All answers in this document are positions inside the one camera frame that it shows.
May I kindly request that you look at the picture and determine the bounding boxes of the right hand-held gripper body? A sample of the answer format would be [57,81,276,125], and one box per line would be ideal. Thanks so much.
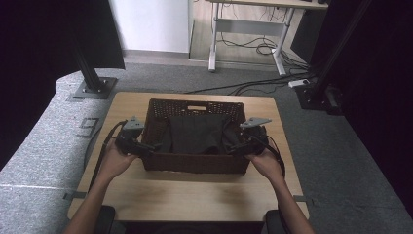
[239,116,273,157]

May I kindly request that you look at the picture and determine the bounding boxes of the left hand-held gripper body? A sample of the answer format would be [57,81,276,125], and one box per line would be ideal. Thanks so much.
[114,115,154,159]

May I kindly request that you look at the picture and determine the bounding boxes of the dark cloth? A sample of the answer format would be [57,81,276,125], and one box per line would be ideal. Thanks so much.
[158,113,242,156]

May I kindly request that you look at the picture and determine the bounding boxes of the brown woven basket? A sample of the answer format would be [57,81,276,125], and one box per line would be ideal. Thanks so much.
[140,97,251,176]

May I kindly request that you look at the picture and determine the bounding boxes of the person's left hand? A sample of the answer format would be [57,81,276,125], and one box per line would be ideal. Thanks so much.
[96,140,138,183]

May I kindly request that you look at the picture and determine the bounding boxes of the person's right hand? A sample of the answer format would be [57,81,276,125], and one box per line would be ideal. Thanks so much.
[244,147,286,187]

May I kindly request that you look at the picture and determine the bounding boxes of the white power strip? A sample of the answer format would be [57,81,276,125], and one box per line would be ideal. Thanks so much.
[287,78,311,89]

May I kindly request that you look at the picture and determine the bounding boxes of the black metal stand with plate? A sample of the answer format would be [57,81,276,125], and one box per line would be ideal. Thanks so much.
[66,28,118,100]

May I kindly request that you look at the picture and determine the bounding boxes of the black chair armrest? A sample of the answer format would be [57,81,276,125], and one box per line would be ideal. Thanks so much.
[264,209,289,234]
[93,205,117,234]

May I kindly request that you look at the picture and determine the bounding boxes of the black curtain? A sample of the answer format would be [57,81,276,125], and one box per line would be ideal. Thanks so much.
[308,0,413,219]
[0,0,127,171]

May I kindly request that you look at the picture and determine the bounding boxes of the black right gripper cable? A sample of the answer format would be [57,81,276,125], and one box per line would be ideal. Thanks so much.
[255,134,287,179]

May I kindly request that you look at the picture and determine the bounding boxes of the black floor cables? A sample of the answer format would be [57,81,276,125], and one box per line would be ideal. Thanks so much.
[184,35,318,97]

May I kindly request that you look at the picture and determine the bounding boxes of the white metal frame desk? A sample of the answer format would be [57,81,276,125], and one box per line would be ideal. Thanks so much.
[205,0,329,77]

